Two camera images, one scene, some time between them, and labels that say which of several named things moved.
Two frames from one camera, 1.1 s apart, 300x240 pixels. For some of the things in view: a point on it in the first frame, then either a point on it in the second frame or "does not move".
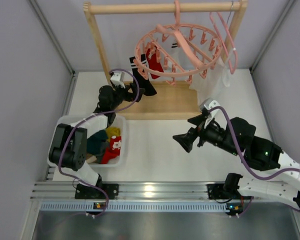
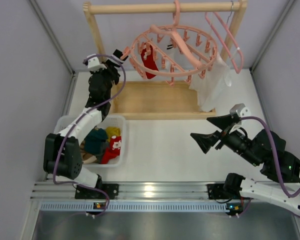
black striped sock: (139, 81) -> (117, 55)
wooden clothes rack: (158, 100) does not move
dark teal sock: (95, 143) does not move
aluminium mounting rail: (135, 190) does not move
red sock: (114, 150) does not move
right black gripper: (198, 135) -> (223, 136)
